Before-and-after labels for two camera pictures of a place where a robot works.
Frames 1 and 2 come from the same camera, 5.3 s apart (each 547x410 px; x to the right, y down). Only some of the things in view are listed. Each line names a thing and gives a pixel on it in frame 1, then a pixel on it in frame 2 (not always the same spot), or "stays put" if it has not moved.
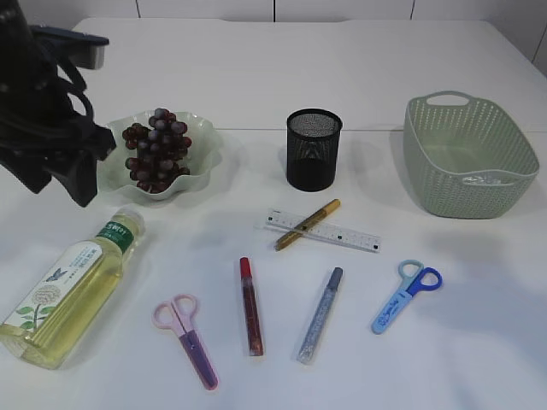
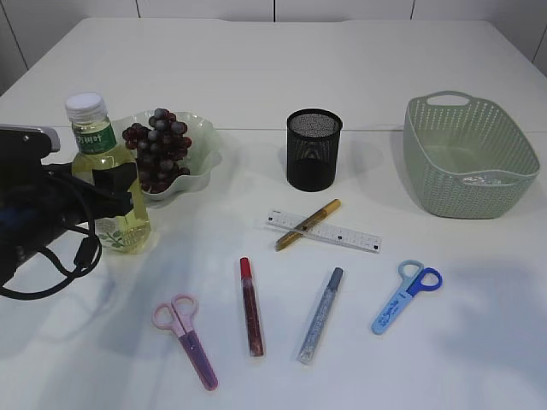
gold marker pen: [308, 224] stays put
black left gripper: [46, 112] to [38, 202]
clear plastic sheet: [485, 179] stays put
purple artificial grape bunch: [161, 147] stays put
